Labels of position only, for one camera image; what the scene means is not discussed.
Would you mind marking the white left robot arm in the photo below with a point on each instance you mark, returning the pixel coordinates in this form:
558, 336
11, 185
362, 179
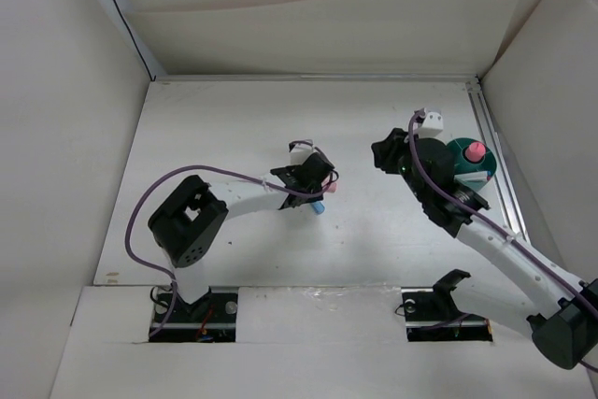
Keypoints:
187, 222

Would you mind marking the blue highlighter marker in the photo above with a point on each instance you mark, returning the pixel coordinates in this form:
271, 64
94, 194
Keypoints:
318, 207

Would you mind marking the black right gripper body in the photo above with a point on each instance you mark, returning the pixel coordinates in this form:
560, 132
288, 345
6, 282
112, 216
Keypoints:
415, 184

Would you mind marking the aluminium side rail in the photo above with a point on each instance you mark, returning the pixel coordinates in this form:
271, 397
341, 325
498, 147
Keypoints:
501, 180

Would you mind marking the blue capped white pen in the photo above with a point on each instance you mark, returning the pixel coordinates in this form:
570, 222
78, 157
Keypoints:
474, 177

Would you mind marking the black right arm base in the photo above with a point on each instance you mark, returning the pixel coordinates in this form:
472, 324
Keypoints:
431, 315

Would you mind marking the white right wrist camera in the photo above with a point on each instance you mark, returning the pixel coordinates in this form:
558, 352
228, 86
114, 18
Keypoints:
429, 123

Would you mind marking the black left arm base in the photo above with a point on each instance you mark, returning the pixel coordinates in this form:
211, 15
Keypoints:
212, 319

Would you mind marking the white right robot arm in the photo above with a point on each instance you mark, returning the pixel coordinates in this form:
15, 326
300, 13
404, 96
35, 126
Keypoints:
554, 308

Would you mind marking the teal round divided container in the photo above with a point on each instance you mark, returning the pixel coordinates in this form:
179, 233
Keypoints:
461, 165

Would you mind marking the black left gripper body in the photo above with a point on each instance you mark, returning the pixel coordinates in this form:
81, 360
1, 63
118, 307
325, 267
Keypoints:
312, 198

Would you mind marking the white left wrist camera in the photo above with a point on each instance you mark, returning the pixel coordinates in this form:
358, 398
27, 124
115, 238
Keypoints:
300, 150

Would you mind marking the pink rubber eraser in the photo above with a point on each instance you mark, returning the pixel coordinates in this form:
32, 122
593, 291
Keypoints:
475, 152

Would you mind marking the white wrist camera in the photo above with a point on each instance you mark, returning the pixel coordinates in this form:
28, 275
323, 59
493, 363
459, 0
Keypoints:
429, 123
300, 150

